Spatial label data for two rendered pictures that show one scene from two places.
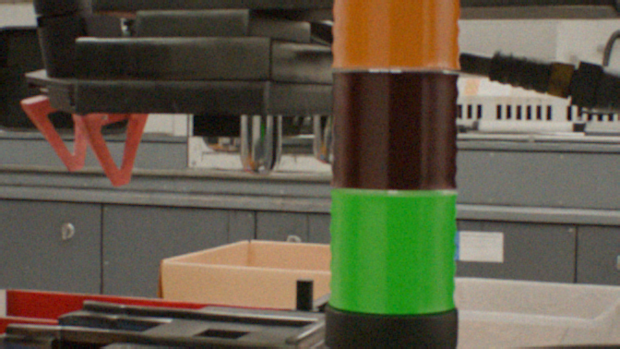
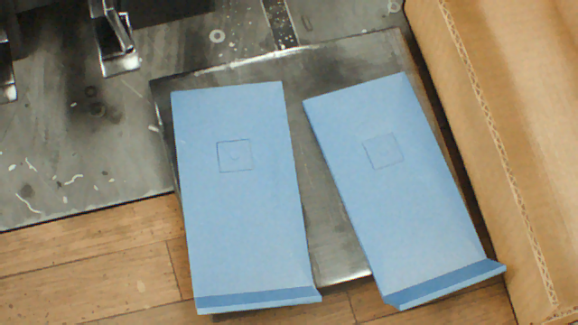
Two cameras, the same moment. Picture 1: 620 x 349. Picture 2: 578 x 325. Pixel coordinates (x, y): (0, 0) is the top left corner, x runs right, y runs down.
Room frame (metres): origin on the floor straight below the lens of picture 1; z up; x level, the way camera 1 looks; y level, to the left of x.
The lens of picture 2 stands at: (0.80, 0.47, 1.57)
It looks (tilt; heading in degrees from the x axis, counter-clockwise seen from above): 65 degrees down; 228
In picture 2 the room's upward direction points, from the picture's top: 9 degrees clockwise
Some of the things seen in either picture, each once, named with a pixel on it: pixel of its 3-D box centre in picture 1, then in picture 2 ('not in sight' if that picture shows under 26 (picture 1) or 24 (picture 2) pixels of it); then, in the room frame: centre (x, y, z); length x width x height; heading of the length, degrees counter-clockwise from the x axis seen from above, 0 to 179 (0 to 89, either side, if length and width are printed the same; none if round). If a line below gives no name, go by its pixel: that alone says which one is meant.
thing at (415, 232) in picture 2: not in sight; (403, 184); (0.55, 0.30, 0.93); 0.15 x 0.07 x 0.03; 77
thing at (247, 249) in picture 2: not in sight; (241, 191); (0.63, 0.25, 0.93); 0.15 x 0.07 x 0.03; 64
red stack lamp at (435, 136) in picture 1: (394, 130); not in sight; (0.37, -0.03, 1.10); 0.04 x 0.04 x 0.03
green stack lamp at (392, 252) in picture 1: (392, 247); not in sight; (0.37, -0.03, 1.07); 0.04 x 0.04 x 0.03
